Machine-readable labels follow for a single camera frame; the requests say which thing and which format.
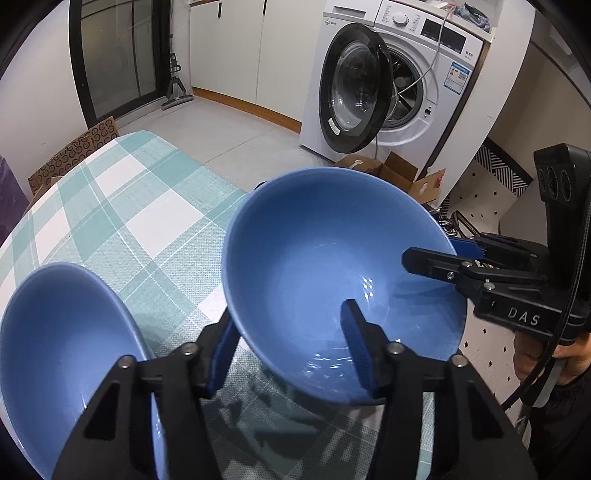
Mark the black framed glass door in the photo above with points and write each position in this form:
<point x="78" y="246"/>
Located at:
<point x="119" y="54"/>

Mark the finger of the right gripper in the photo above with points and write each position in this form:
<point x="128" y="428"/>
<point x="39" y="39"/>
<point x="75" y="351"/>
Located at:
<point x="466" y="248"/>
<point x="462" y="272"/>

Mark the blue bowl large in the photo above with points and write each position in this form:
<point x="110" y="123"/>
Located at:
<point x="304" y="243"/>

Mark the white washing machine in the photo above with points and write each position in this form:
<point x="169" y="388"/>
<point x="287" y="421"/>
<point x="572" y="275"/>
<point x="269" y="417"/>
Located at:
<point x="388" y="77"/>

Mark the teal checked tablecloth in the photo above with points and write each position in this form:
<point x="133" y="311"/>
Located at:
<point x="149" y="221"/>

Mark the upright vacuum mop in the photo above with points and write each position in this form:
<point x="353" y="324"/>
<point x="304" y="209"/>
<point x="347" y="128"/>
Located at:
<point x="176" y="94"/>

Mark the purple plastic bag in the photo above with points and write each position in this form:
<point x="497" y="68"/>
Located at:
<point x="13" y="201"/>

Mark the patterned cardboard box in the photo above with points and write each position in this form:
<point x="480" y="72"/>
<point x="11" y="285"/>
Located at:
<point x="74" y="153"/>

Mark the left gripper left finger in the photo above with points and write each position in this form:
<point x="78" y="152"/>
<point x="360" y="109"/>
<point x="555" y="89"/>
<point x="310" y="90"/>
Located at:
<point x="114" y="438"/>

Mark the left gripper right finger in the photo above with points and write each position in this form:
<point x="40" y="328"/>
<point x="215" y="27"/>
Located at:
<point x="473" y="438"/>

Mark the white kitchen cabinets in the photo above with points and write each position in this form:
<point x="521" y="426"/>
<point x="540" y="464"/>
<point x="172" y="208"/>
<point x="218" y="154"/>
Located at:
<point x="255" y="56"/>

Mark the open cardboard box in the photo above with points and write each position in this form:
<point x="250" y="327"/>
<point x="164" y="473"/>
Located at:
<point x="397" y="175"/>

